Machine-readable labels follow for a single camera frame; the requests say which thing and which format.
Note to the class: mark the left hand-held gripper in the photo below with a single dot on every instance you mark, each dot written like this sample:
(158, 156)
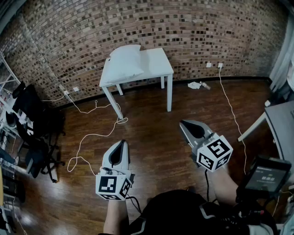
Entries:
(110, 184)

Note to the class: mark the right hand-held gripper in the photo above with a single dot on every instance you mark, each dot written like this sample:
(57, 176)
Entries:
(214, 152)

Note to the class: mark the white pillow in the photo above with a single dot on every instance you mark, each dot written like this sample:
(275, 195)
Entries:
(125, 62)

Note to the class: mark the person's right forearm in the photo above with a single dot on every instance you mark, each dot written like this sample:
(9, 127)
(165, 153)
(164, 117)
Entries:
(224, 186)

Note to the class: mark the person's left forearm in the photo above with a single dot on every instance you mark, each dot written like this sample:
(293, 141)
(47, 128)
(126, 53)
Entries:
(114, 215)

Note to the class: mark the crumpled white paper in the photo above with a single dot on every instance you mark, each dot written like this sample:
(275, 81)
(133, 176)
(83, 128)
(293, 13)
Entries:
(193, 85)

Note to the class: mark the small clear bottle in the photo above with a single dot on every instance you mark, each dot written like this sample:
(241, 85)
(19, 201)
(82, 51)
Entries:
(205, 85)

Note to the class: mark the black office chair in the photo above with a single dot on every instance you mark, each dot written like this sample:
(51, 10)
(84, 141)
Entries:
(39, 160)
(29, 103)

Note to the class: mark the white square table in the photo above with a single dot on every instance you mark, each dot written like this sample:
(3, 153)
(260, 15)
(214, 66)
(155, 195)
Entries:
(156, 62)

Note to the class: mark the person's black clothing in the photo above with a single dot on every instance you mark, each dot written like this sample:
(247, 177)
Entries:
(174, 213)

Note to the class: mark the black display monitor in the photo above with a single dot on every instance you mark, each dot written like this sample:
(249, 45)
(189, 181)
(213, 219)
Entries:
(264, 176)

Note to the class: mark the grey desk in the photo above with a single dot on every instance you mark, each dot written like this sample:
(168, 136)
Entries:
(282, 119)

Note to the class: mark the white curtain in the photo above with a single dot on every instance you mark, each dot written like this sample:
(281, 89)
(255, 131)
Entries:
(281, 59)

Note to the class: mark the white metal rack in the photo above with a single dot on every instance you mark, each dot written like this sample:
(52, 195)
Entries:
(7, 119)

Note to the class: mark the white wall plug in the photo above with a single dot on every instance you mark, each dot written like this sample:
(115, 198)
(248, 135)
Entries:
(66, 92)
(220, 65)

